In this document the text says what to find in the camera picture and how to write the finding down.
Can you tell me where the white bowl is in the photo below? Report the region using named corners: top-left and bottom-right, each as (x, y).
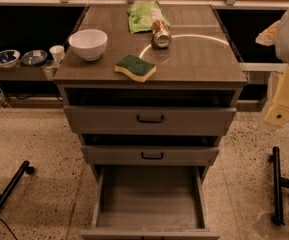
top-left (69, 29), bottom-right (108, 61)

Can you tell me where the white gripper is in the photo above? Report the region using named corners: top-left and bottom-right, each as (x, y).
top-left (255, 21), bottom-right (289, 127)

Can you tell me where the white paper cup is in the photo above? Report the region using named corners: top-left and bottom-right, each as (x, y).
top-left (49, 45), bottom-right (65, 65)

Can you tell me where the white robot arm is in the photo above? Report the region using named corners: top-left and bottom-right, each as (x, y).
top-left (255, 9), bottom-right (289, 127)

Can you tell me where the grey top drawer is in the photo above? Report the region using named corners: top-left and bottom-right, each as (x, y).
top-left (64, 105), bottom-right (236, 136)

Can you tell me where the black left stand leg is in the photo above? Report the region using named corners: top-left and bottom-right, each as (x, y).
top-left (0, 161), bottom-right (35, 210)

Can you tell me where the grey drawer cabinet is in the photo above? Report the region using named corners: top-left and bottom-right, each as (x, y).
top-left (52, 3), bottom-right (249, 182)

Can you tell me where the dark grey bowl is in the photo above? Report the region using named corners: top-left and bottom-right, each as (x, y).
top-left (21, 50), bottom-right (48, 67)

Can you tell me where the black stand leg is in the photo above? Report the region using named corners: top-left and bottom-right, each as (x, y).
top-left (0, 161), bottom-right (35, 210)
top-left (269, 146), bottom-right (289, 226)

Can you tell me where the grey open bottom drawer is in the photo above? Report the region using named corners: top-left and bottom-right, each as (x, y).
top-left (81, 165), bottom-right (219, 240)

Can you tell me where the green chip bag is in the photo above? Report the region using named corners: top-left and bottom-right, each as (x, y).
top-left (128, 1), bottom-right (170, 34)

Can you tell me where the blue patterned bowl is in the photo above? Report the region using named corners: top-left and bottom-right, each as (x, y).
top-left (0, 50), bottom-right (20, 68)

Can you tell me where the black right stand leg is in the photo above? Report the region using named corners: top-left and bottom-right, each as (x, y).
top-left (269, 146), bottom-right (289, 226)

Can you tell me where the green yellow sponge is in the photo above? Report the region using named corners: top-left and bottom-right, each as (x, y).
top-left (115, 55), bottom-right (157, 83)

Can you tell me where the grey middle drawer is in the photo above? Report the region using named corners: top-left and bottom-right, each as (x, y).
top-left (81, 145), bottom-right (219, 166)

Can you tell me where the grey side shelf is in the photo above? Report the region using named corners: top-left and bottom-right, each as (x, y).
top-left (0, 60), bottom-right (58, 81)

